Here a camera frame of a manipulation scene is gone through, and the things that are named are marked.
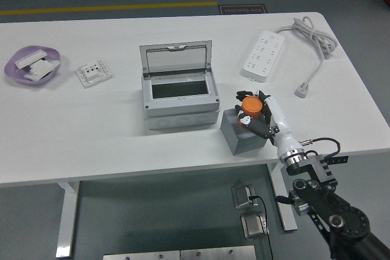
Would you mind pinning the grey cube with round recess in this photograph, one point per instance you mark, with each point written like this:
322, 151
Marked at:
243, 144

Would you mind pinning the purple shallow bowl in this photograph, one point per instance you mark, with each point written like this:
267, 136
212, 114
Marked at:
12, 71

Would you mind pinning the orange cylinder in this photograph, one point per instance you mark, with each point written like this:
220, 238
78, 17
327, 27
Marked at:
253, 106

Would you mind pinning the grey metal plate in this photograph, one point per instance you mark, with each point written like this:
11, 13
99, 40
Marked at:
140, 256
217, 254

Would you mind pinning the long white plastic part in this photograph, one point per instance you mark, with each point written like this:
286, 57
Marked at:
30, 57

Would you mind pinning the metal floor socket box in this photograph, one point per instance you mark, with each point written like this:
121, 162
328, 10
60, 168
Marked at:
254, 226
242, 196

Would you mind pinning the white table leg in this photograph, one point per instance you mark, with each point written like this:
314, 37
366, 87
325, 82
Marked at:
278, 181
65, 226

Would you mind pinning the grey box with clear lid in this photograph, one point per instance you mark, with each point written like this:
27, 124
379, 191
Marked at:
179, 109

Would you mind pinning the white square socket panel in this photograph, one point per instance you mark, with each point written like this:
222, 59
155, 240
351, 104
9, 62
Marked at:
94, 74

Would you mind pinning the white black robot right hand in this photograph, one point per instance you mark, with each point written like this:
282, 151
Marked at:
281, 126

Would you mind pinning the white power strip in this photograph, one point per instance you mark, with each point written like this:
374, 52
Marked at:
263, 56

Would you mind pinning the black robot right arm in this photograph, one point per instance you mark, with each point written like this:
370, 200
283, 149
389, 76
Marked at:
317, 199

